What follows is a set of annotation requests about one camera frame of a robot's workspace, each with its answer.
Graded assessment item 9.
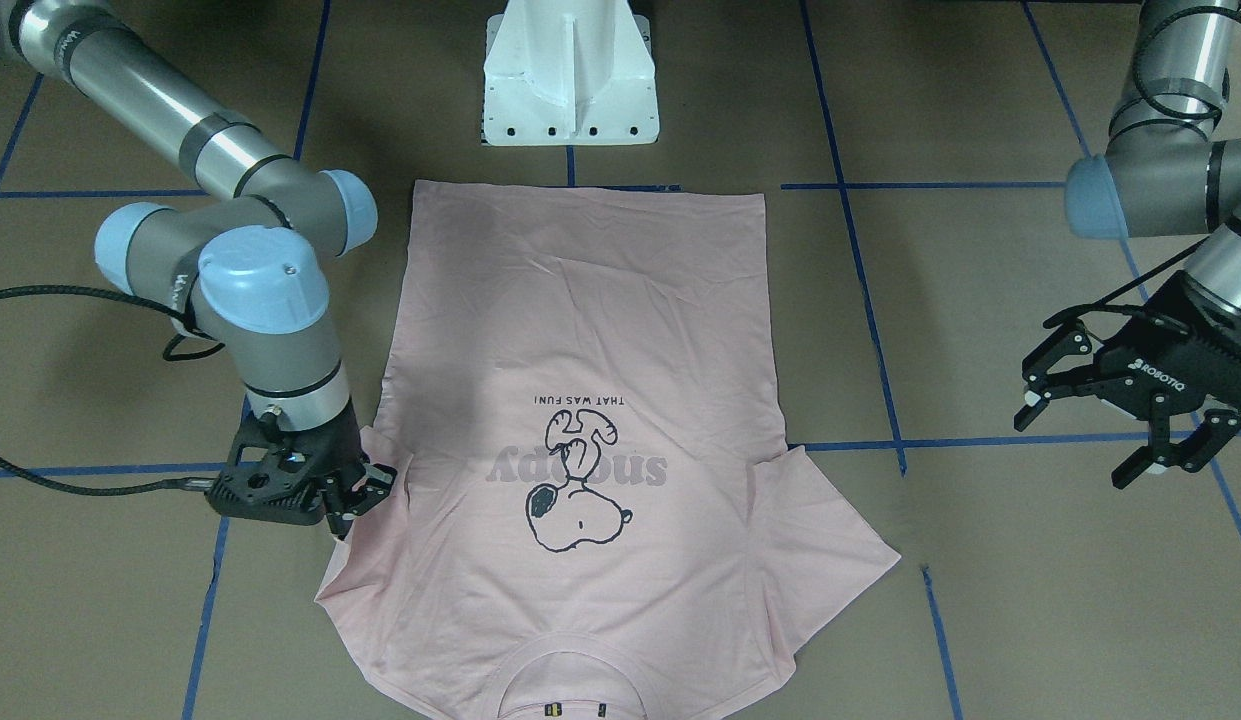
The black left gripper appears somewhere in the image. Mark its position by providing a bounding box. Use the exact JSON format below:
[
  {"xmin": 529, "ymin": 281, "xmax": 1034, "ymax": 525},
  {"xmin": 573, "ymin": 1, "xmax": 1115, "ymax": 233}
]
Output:
[{"xmin": 1013, "ymin": 272, "xmax": 1241, "ymax": 489}]

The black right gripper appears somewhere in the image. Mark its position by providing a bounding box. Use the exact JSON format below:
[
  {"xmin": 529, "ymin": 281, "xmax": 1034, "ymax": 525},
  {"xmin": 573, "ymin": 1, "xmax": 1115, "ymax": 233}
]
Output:
[{"xmin": 204, "ymin": 402, "xmax": 397, "ymax": 541}]

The pink Snoopy t-shirt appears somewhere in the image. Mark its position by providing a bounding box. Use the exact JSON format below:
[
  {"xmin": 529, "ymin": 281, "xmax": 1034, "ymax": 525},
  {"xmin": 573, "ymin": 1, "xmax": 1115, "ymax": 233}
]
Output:
[{"xmin": 316, "ymin": 181, "xmax": 898, "ymax": 719}]

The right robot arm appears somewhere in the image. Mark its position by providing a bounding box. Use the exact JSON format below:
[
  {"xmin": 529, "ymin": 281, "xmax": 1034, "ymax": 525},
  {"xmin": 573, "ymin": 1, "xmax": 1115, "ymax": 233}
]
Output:
[{"xmin": 0, "ymin": 1, "xmax": 397, "ymax": 539}]

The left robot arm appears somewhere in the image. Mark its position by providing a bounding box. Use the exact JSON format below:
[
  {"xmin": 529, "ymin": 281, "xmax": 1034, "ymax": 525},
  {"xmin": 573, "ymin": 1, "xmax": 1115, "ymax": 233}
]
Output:
[{"xmin": 1014, "ymin": 1, "xmax": 1241, "ymax": 489}]

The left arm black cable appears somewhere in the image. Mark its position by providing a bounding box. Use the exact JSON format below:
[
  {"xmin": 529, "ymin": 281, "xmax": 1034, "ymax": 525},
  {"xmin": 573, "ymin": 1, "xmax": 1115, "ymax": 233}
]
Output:
[{"xmin": 1042, "ymin": 5, "xmax": 1241, "ymax": 336}]

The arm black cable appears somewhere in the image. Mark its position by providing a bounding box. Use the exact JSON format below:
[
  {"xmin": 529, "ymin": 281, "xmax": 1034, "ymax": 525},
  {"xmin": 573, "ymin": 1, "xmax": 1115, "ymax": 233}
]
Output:
[
  {"xmin": 0, "ymin": 286, "xmax": 231, "ymax": 498},
  {"xmin": 1042, "ymin": 5, "xmax": 1241, "ymax": 336}
]

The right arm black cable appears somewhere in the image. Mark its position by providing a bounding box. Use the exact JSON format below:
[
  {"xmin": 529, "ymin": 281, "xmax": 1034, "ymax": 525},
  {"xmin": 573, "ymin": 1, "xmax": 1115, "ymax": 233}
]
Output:
[{"xmin": 0, "ymin": 286, "xmax": 231, "ymax": 498}]

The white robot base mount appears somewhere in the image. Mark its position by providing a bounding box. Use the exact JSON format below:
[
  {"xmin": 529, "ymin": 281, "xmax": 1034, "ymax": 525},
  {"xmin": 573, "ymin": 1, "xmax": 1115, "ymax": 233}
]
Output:
[{"xmin": 480, "ymin": 1, "xmax": 661, "ymax": 146}]

